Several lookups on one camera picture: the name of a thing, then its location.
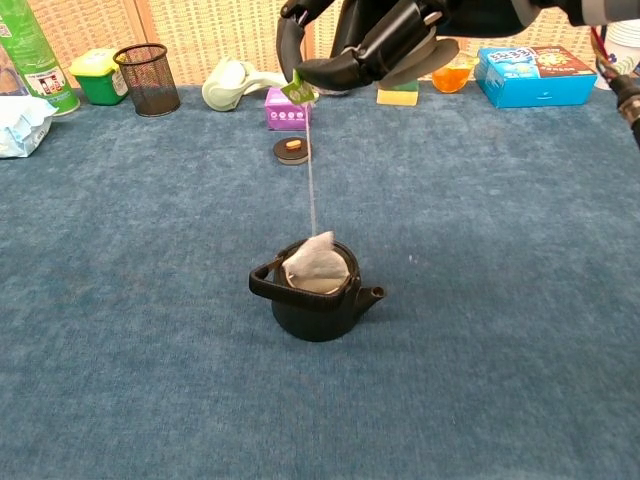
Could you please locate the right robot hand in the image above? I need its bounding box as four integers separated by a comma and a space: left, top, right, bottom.
275, 0, 540, 94

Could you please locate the pyramid tea bag with string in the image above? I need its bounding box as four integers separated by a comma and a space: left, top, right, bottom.
279, 68, 350, 292

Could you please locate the black teapot lid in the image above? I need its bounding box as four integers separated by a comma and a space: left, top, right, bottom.
272, 136, 314, 167

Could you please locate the black teapot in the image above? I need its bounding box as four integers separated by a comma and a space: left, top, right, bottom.
248, 237, 389, 343

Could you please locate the yellow green sponge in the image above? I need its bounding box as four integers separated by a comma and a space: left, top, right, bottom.
376, 78, 420, 107

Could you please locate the orange jelly cup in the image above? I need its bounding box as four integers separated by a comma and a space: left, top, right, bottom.
430, 53, 479, 95

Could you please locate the small purple box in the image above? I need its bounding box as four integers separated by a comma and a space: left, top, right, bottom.
264, 86, 313, 132

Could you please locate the blue cookie box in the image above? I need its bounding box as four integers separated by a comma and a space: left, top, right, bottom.
473, 45, 599, 109

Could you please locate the wicker folding screen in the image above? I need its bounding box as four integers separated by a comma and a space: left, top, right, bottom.
0, 0, 640, 90

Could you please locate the stack of paper cups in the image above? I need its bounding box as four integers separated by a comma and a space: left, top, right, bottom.
594, 22, 640, 91

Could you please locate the black mesh pen holder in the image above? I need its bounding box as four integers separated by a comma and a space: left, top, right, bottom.
112, 43, 182, 118

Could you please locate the green container yellow lid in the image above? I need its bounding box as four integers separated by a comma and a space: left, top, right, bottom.
68, 48, 130, 107

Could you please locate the blue table cloth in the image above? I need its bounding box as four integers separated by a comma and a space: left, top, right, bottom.
0, 79, 640, 480

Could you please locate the green cylindrical can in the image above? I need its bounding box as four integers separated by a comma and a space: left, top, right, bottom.
0, 0, 81, 117

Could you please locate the wet wipes pack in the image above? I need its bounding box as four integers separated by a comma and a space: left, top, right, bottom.
0, 95, 59, 160

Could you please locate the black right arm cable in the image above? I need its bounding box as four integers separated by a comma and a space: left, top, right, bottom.
589, 24, 640, 151

